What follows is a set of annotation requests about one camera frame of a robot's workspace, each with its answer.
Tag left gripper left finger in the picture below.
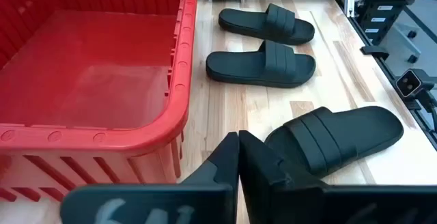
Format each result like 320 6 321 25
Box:
60 131 239 224

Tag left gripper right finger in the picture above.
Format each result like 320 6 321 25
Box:
238 130 437 224

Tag black rubber slide sandal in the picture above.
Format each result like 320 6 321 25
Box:
264 106 405 179
218 3 315 46
206 39 317 89

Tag red plastic bin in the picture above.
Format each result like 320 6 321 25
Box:
0 0 199 203

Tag black boxes with white labels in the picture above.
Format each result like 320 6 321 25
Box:
354 0 406 46

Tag black camera cable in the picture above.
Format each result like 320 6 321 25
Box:
414 90 437 132

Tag small black table camera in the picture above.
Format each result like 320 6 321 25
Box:
395 68 435 98

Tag black rail bracket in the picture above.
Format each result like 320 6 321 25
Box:
361 45 390 61

